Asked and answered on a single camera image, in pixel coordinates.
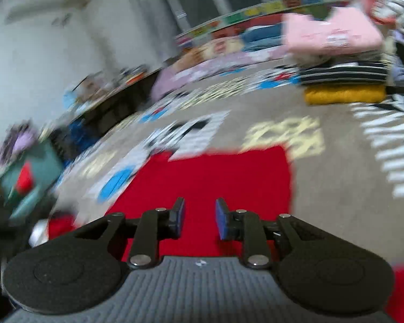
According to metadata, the red knitted sweater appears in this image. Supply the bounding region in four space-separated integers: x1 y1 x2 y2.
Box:
47 145 404 323

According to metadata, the orange printed pillow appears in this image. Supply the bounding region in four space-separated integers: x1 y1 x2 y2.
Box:
178 37 250 64

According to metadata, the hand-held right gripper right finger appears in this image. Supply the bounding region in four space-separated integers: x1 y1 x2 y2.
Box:
215 198 327 270

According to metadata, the blue folded quilt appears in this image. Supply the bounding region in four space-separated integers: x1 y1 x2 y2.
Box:
241 25 287 52

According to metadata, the pile of small desk items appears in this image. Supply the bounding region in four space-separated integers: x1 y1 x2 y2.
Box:
114 64 152 85

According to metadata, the pink folded garment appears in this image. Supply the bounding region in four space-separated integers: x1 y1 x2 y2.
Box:
281 7 382 56

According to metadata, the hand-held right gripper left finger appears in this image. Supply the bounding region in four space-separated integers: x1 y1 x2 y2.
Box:
76 197 186 270

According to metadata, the yellow folded garment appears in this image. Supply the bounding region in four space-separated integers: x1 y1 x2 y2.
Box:
305 84 386 106

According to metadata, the red and green folded garment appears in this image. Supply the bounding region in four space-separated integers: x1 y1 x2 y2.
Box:
15 163 36 196

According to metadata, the teal storage bin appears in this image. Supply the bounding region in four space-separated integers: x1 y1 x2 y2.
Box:
0 143 64 191

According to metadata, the dark wooden desk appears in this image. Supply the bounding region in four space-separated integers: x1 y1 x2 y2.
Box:
67 64 162 132

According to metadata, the teal folded garment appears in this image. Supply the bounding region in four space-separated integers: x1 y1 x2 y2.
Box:
7 185 54 219

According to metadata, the purple printed quilt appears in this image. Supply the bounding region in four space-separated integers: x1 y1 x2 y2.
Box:
151 45 290 101

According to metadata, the cartoon mouse printed blanket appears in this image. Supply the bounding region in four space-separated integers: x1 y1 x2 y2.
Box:
54 61 404 276

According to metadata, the blue bag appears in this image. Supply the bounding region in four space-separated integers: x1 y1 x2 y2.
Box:
67 121 95 155

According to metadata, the colourful printed headboard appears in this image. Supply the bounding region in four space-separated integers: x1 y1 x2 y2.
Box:
175 0 357 41

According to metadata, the black striped folded garment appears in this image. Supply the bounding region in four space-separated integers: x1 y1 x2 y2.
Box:
298 52 389 86

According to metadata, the purple puffer jacket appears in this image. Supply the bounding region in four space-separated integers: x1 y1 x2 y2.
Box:
0 129 37 175

